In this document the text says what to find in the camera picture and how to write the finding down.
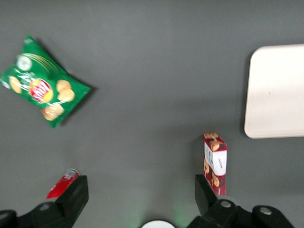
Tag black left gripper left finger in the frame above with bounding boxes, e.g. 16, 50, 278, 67
0, 175, 89, 228

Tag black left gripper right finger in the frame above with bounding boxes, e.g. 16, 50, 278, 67
187, 174, 295, 228

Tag red cookie box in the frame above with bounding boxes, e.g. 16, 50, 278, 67
203, 133, 228, 196

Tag beige plastic tray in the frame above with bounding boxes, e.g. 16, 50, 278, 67
244, 44, 304, 139

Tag red plastic bottle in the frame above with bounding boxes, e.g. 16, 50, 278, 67
46, 168, 80, 200

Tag green chips bag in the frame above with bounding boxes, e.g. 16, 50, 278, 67
0, 35, 92, 129

